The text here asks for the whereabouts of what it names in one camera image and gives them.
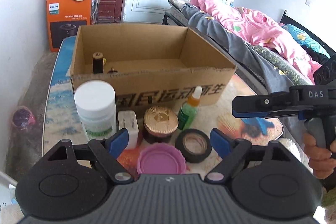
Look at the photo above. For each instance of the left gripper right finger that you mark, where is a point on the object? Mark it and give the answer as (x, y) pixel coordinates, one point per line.
(233, 154)

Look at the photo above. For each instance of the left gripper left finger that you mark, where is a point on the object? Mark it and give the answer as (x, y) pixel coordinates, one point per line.
(105, 154)

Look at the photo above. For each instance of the white power adapter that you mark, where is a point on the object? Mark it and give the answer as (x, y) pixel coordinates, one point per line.
(128, 120)

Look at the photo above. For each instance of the black electrical tape roll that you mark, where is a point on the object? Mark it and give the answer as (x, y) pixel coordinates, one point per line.
(194, 145)

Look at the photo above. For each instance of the purple plastic lid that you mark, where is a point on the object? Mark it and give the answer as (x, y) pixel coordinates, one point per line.
(161, 158)

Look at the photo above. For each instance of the white green pill bottle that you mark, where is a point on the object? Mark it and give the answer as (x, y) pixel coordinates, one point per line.
(96, 107)

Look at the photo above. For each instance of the gold lid dark jar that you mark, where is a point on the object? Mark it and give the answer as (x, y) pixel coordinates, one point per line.
(159, 124)

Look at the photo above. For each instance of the green dropper bottle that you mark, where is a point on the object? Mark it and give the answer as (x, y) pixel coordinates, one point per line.
(189, 109)

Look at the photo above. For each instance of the black gold cylinder tube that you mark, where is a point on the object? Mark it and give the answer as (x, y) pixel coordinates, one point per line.
(98, 62)

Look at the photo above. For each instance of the person's right hand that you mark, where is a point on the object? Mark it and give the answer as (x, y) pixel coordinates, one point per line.
(320, 159)

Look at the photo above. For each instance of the grey blanket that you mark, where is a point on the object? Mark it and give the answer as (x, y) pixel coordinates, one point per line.
(262, 69)

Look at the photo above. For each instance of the pink bottle on floor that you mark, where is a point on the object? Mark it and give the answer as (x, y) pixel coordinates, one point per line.
(23, 118)

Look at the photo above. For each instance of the pink floral quilt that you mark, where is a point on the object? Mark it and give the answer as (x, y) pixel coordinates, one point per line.
(258, 29)

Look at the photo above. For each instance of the large brown cardboard box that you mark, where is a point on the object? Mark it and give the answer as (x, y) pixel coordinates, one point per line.
(151, 64)

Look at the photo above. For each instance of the orange Philips box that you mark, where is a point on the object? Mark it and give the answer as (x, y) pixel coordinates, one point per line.
(64, 17)

